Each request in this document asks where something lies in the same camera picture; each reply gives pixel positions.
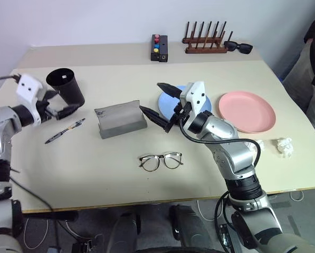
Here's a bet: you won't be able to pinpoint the crumpled white tissue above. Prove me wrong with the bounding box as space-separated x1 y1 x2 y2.
273 137 294 159

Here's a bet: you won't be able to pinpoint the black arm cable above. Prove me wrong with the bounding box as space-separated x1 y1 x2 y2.
0 74 21 84
178 118 262 172

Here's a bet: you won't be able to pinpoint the pink plate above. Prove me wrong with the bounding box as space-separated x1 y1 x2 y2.
218 91 276 134

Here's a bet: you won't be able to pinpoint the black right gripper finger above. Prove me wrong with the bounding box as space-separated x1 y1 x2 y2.
139 105 171 130
157 82 184 100

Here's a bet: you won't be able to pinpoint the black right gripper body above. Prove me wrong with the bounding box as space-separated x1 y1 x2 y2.
164 101 192 133

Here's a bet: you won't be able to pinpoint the black cup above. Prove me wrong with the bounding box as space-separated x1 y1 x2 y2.
45 67 85 108

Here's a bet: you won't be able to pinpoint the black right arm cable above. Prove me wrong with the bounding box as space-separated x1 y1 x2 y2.
178 118 262 172

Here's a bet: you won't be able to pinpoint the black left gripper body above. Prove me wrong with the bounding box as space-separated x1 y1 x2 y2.
36 98 60 123

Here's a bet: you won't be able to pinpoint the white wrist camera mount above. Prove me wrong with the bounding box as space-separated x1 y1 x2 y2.
180 81 207 124
15 73 49 126

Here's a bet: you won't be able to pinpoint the dark grey rounded shape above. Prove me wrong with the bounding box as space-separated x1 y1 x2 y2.
169 204 216 253

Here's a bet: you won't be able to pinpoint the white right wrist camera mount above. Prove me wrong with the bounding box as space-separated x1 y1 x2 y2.
180 81 207 124

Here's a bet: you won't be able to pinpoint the grey glasses case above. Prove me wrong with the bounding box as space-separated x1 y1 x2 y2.
94 100 148 140

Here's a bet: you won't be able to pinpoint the plain black box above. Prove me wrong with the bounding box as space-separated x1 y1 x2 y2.
158 35 169 63

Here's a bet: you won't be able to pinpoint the black box with coloured buttons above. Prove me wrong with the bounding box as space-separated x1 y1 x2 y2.
150 34 161 63

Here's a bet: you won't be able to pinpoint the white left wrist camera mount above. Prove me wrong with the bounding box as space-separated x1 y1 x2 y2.
15 73 49 126

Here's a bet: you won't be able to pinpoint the black sunglasses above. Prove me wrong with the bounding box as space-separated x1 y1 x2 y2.
223 41 253 55

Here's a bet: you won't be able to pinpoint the black marker pen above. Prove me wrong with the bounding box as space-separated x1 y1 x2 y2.
44 118 86 144

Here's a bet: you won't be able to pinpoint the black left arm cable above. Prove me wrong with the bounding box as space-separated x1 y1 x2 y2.
0 74 21 84

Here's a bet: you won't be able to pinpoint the brown wooden peg rack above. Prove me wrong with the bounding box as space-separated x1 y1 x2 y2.
182 21 234 55

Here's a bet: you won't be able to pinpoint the white floor cable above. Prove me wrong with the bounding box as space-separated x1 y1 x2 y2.
196 199 219 222

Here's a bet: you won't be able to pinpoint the thin-framed clear eyeglasses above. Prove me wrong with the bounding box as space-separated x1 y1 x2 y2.
138 152 185 173

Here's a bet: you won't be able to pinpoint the blue plate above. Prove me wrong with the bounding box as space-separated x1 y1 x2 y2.
158 85 213 124

